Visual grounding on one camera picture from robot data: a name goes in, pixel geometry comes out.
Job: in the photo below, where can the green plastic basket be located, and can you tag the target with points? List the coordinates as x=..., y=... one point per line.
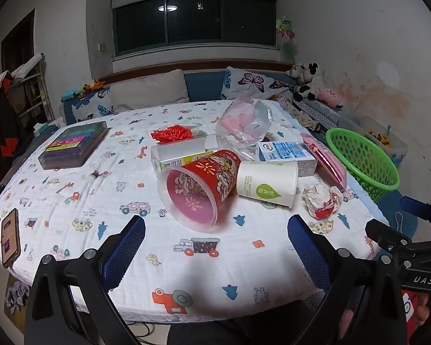
x=366, y=165

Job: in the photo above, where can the black white cow plush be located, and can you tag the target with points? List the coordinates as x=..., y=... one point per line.
x=310, y=79

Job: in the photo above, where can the dark box of colourful pads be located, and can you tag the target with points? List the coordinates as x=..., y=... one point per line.
x=72, y=143

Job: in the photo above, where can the artificial flower wall decoration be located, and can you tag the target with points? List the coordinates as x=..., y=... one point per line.
x=285, y=28

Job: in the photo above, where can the tissue pack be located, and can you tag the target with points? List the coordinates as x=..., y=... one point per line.
x=43, y=128

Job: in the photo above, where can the clear plastic bag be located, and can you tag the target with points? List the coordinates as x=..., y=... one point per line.
x=244, y=122

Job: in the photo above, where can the clear plastic storage box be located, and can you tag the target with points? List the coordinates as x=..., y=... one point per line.
x=398, y=147

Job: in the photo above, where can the white red wrapper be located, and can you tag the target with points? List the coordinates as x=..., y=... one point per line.
x=319, y=197

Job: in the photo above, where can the dark wooden door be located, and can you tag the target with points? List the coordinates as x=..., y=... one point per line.
x=18, y=43

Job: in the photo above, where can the red printed clear plastic cup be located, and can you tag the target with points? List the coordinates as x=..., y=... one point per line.
x=201, y=179

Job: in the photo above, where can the red shredded plastic bundle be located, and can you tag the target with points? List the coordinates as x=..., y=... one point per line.
x=172, y=133

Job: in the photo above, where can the white paper cup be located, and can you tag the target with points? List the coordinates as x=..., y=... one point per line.
x=265, y=183

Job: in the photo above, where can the pink plush toy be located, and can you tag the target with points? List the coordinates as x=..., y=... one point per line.
x=330, y=96

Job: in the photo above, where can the smartphone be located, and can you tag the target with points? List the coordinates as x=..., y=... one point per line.
x=10, y=233

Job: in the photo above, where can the dark window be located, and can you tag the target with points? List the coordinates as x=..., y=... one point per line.
x=194, y=21

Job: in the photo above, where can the blue white milk carton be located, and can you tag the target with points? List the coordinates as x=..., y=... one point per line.
x=283, y=152

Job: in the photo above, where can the large butterfly print pillow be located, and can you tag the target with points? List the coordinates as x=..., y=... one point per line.
x=255, y=81

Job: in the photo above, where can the yellow toy excavator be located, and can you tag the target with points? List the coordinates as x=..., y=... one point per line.
x=379, y=137

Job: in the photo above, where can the clear plastic bottle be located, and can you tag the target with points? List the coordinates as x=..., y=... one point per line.
x=176, y=154

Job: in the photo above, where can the grey white plush toy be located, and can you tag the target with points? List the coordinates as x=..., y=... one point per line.
x=296, y=71

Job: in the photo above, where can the small butterfly print pillow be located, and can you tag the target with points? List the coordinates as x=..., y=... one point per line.
x=93, y=104

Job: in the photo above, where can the red black hanging clothes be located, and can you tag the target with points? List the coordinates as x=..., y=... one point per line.
x=1, y=115

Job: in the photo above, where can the pink packet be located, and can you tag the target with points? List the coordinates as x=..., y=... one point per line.
x=325, y=158

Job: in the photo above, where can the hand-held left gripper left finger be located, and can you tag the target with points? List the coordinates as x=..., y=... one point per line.
x=125, y=251

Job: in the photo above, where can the teal plush toy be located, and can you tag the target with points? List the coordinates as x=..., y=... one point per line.
x=70, y=94

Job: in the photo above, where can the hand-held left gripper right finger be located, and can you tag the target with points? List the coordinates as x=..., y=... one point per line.
x=305, y=248

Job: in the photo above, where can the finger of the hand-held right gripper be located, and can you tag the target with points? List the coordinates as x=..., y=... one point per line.
x=413, y=205
x=380, y=233

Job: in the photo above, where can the white cartoon printed blanket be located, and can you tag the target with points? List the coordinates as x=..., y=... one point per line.
x=93, y=187

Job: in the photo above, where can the orange plush toy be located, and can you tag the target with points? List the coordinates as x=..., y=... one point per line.
x=93, y=85

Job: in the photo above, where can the beige pillow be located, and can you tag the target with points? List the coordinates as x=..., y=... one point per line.
x=147, y=90

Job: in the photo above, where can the floral printed cloth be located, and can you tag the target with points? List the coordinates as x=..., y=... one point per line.
x=16, y=294

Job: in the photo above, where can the white metal rack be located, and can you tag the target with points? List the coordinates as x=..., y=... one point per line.
x=36, y=90

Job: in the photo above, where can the beige printed garment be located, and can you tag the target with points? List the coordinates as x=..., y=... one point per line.
x=307, y=120

